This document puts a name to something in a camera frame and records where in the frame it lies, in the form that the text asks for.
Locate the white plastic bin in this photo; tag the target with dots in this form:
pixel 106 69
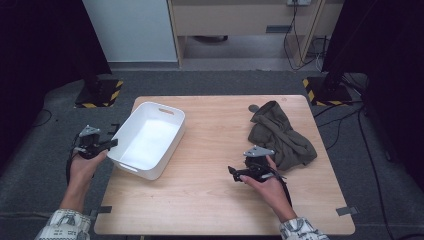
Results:
pixel 150 143

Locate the black tape marks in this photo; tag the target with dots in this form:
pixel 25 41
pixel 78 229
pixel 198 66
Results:
pixel 115 126

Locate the person's right hand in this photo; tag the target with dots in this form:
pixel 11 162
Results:
pixel 271 191

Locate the olive green shorts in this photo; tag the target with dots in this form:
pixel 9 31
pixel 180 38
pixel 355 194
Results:
pixel 283 140

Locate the person's left hand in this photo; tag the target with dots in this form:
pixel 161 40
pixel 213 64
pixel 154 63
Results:
pixel 83 171

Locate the grey tape strip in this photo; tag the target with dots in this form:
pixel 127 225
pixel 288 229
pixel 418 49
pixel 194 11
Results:
pixel 346 210
pixel 104 209

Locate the light wooden desk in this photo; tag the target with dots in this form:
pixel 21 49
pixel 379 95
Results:
pixel 233 20

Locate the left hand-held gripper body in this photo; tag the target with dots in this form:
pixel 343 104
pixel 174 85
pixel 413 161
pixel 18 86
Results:
pixel 90 145

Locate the dark curtain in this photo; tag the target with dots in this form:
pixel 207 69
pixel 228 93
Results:
pixel 33 50
pixel 393 66

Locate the black stand with striped base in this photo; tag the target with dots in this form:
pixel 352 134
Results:
pixel 98 95
pixel 328 93

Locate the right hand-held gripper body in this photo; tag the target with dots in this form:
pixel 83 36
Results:
pixel 258 165

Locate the white cabinet panel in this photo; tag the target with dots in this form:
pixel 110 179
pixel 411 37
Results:
pixel 133 30

